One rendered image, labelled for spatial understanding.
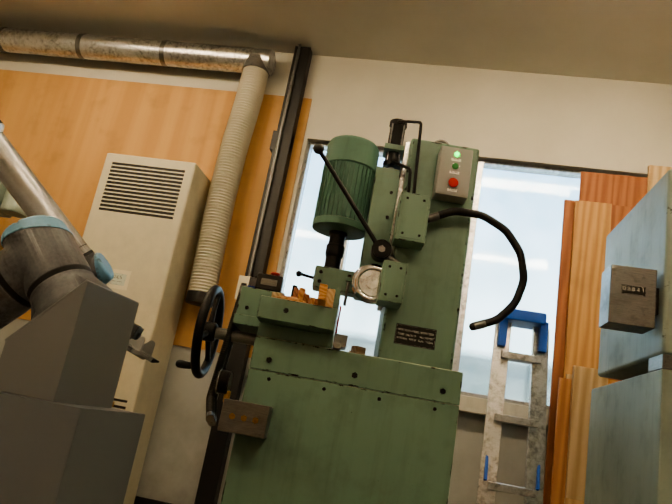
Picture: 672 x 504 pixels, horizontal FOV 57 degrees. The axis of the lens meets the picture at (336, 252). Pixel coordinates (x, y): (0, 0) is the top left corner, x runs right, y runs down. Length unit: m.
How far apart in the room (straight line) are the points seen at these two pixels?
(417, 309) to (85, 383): 0.93
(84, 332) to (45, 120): 2.99
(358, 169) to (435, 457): 0.90
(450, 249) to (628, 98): 2.16
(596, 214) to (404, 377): 1.92
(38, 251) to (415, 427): 1.03
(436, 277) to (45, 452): 1.14
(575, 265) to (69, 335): 2.49
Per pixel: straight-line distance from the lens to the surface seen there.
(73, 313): 1.41
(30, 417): 1.39
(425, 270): 1.90
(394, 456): 1.72
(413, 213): 1.85
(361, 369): 1.72
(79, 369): 1.45
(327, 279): 1.94
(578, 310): 3.22
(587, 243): 3.34
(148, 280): 3.30
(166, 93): 4.05
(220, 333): 1.96
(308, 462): 1.71
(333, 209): 1.96
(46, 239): 1.57
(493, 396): 2.51
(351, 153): 2.02
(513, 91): 3.78
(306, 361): 1.72
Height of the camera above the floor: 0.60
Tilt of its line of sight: 15 degrees up
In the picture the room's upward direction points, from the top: 10 degrees clockwise
